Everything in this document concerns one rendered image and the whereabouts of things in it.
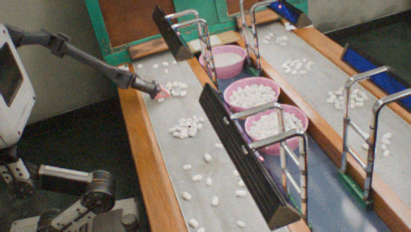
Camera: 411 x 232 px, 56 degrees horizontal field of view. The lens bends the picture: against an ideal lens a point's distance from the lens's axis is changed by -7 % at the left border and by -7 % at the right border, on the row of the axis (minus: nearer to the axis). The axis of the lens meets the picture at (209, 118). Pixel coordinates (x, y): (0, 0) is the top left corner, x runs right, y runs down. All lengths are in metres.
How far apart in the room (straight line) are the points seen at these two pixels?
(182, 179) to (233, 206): 0.25
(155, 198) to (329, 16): 2.93
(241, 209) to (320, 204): 0.29
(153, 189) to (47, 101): 2.19
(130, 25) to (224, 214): 1.42
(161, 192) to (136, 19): 1.25
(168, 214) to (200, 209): 0.12
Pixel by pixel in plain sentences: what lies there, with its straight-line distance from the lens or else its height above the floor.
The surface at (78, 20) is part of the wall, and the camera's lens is 3.32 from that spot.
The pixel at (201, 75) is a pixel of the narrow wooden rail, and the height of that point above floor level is 0.76.
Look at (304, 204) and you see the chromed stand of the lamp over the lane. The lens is 1.32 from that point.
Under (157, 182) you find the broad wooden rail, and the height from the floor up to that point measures 0.76.
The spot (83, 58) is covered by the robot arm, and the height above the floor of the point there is 1.05.
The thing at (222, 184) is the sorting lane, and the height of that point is 0.74.
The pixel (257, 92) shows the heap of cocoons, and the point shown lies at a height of 0.74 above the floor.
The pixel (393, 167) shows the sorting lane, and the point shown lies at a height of 0.74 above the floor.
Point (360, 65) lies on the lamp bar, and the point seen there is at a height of 1.07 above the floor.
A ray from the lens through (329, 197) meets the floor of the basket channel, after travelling 1.55.
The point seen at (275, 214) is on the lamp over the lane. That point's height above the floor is 1.09.
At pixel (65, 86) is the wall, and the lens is 3.53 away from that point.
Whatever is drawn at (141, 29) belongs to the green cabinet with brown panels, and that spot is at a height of 0.94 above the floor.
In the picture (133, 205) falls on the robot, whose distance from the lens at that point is 1.95.
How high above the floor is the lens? 1.80
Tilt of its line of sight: 34 degrees down
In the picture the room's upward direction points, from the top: 12 degrees counter-clockwise
